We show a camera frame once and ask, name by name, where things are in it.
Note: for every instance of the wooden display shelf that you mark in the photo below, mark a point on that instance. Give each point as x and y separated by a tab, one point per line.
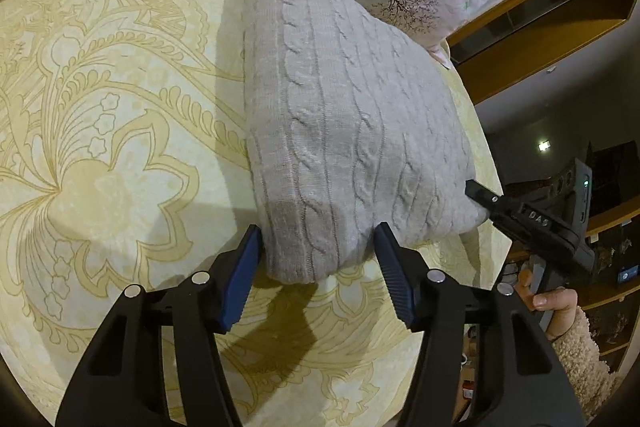
612	267

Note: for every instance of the wooden wall shelf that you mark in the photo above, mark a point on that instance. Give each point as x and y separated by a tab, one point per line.
540	17

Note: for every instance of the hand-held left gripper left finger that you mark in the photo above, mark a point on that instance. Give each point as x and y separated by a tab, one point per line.
240	277

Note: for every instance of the yellow patterned bedspread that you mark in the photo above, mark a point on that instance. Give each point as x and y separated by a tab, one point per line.
125	157

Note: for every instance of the person's right hand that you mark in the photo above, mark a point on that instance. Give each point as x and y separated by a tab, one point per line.
557	302

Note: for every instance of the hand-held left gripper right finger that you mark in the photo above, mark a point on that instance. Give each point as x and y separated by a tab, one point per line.
397	277

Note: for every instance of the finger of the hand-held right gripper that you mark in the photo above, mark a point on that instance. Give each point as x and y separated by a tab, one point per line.
492	202

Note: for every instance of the person's right forearm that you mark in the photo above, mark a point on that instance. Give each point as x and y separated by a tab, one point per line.
585	367

